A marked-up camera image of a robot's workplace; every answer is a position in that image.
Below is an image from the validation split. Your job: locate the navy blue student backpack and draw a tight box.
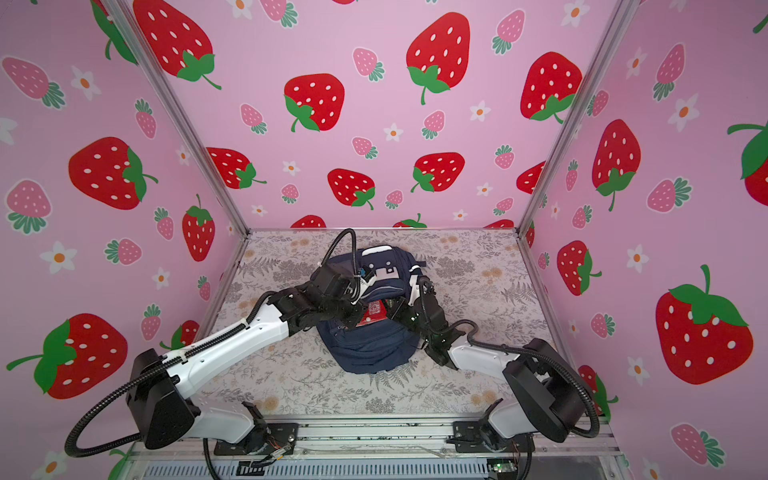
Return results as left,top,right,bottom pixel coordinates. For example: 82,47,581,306
317,245,425,374

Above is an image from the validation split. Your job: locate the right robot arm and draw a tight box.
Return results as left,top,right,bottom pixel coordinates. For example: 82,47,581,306
387,276,600,450

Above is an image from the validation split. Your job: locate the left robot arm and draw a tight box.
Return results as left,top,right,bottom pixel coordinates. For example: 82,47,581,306
64,256,377,458

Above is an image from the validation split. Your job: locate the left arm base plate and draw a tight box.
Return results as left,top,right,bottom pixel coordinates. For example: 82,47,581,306
213,422,299,456

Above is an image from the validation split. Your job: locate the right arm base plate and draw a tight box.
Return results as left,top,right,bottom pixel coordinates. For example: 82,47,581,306
445,420,535,453

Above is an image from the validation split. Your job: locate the red card pack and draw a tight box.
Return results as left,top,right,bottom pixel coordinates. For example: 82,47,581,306
357,300,388,327

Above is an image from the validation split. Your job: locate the aluminium front rail frame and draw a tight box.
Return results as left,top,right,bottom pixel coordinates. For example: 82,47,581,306
117,414,634,479

